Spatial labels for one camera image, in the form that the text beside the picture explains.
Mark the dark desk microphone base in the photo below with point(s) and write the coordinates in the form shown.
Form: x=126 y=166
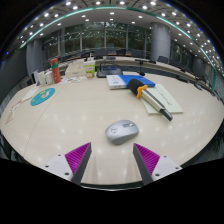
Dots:
x=109 y=71

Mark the red bottle with green band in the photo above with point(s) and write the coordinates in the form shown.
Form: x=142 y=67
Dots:
x=55 y=71

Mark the green printed paper cup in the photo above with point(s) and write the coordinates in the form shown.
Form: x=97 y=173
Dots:
x=89 y=70

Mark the group of ceiling lights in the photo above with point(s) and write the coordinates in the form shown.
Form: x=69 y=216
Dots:
x=98 y=2

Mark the blue and white book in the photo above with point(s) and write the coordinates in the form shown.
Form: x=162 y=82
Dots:
x=116 y=81

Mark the long curved conference desk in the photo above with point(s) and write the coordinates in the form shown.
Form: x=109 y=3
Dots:
x=126 y=60

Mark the silver grey computer mouse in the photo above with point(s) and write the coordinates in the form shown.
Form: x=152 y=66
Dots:
x=121 y=132

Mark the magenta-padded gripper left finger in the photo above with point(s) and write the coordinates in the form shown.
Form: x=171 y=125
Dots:
x=76 y=159

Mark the colourful sticker sheet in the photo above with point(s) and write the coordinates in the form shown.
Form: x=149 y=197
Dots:
x=71 y=80

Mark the round teal cartoon mouse pad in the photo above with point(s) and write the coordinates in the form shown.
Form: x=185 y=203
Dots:
x=42 y=96

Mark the pale green booklet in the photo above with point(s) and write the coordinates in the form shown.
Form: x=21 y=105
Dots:
x=168 y=98

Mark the white cardboard box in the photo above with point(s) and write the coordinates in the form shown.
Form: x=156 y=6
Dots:
x=75 y=70

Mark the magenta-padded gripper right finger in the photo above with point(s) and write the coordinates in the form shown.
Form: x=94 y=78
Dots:
x=148 y=160

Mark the row of dark office chairs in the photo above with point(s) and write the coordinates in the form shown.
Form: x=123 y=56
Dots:
x=100 y=52

